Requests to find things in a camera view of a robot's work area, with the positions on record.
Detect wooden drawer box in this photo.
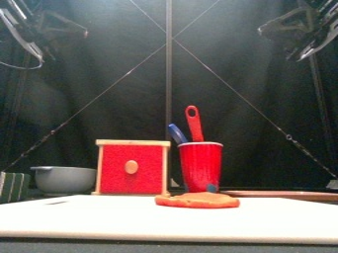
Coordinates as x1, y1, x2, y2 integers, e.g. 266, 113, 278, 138
91, 138, 171, 197

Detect grey bowl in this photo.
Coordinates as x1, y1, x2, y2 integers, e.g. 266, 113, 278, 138
29, 165, 98, 195

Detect red drawer with wooden knob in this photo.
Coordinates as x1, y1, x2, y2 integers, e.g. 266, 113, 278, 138
99, 145, 166, 195

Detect flat orange dough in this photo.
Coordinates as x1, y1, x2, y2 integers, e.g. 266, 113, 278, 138
154, 191, 242, 210

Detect red plastic cup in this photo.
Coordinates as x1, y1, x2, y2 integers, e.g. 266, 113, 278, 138
176, 141, 225, 194

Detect green striped box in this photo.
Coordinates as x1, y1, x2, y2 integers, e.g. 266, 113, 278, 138
0, 171, 32, 205

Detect brown flat tray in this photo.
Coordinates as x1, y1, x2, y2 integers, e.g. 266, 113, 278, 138
219, 189, 338, 203

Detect white cutting board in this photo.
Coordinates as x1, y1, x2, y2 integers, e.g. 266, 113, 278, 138
0, 194, 338, 245

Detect thin diagonal brace wire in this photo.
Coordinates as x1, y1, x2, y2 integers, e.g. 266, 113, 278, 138
128, 0, 338, 181
0, 0, 222, 172

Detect vertical metal frame pole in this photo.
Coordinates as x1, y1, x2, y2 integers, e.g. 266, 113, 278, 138
164, 0, 174, 141

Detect red utensil handle with hole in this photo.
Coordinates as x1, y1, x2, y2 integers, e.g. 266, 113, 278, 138
183, 105, 206, 143

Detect blue utensil handle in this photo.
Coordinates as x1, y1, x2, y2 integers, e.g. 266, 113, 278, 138
167, 123, 190, 145

